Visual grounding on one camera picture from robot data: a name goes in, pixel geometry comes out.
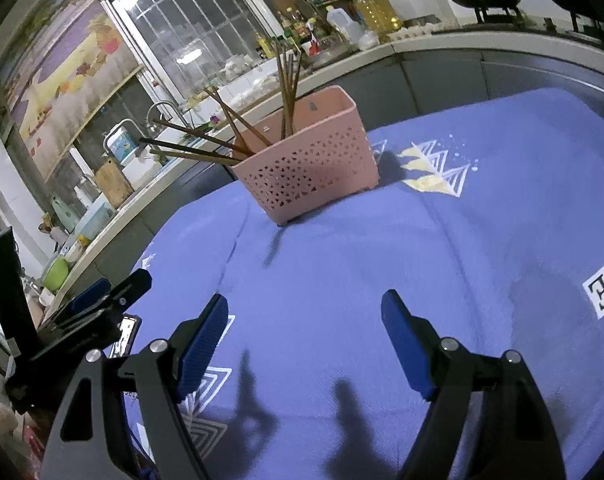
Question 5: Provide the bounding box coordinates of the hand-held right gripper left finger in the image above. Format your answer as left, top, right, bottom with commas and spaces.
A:
39, 293, 230, 480

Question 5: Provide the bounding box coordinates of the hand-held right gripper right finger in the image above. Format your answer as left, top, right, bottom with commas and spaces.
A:
381, 290, 567, 480

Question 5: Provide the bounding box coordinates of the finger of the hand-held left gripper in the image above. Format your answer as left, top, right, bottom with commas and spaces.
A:
42, 268, 153, 333
57, 278, 113, 318

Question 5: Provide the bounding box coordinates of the pink perforated plastic basket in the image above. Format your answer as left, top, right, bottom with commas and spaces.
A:
230, 85, 381, 226

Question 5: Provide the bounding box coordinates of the bundle of wooden chopsticks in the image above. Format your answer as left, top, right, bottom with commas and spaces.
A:
138, 40, 305, 166

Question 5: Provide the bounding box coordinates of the green bowl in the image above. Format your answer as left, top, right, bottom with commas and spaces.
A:
41, 256, 74, 293

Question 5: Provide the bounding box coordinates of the black smartphone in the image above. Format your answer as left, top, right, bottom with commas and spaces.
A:
111, 313, 144, 360

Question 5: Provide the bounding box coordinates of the light blue plastic tub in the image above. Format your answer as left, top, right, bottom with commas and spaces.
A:
74, 195, 115, 241

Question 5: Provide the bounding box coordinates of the pale green bottle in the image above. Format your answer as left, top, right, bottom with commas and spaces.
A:
51, 197, 80, 233

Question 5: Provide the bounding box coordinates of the blue printed tablecloth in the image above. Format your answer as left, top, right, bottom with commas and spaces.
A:
109, 87, 604, 480

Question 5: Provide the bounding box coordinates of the wooden cutting board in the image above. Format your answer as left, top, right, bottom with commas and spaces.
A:
94, 159, 134, 209

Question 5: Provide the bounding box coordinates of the white blue water filter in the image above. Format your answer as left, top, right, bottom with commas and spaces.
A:
107, 127, 138, 166

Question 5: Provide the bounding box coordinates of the chrome faucet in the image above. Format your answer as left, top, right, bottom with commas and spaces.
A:
102, 119, 145, 161
146, 101, 190, 131

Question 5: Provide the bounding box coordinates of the barred window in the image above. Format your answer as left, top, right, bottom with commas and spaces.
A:
89, 0, 277, 111

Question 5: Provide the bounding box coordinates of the metal bowl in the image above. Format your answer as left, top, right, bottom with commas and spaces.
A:
302, 45, 355, 66

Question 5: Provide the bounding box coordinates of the row of condiment bottles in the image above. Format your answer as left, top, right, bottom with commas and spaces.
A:
254, 5, 333, 58

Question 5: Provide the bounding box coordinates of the egg tray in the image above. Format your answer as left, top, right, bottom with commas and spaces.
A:
389, 22, 445, 41

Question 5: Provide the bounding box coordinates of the white plastic jug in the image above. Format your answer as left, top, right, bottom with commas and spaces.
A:
326, 6, 365, 45

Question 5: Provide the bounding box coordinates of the large cooking oil bottle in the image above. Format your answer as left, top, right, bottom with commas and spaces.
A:
354, 0, 403, 36

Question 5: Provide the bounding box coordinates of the gas stove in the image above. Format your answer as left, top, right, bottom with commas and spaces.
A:
432, 5, 604, 53

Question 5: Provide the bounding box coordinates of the fruit print wall poster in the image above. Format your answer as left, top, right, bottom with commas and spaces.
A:
0, 0, 145, 181

